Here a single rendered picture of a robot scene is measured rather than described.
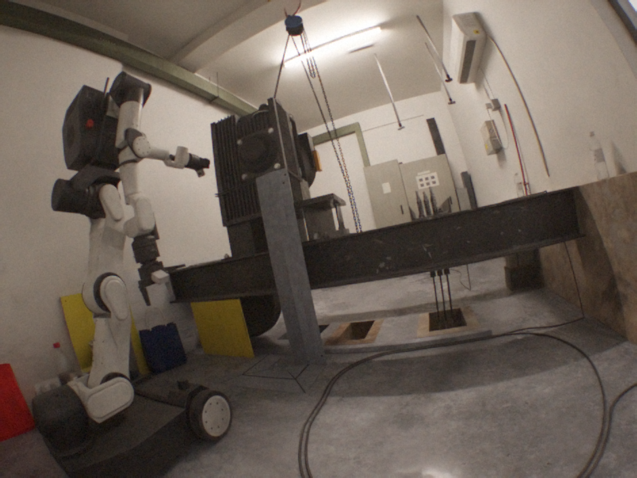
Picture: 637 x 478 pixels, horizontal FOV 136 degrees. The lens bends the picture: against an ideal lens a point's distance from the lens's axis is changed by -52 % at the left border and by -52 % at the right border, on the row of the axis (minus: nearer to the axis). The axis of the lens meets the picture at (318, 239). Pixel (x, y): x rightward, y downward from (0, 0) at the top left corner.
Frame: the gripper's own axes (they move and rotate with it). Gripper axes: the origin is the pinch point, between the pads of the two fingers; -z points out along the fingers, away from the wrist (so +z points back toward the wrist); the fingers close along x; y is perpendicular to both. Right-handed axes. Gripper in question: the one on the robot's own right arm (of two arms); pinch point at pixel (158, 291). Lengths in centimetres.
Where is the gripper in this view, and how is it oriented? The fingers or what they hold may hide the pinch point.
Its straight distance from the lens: 95.5
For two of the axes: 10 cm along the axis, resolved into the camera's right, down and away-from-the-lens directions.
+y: -9.2, 2.0, 3.4
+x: 3.1, -1.8, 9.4
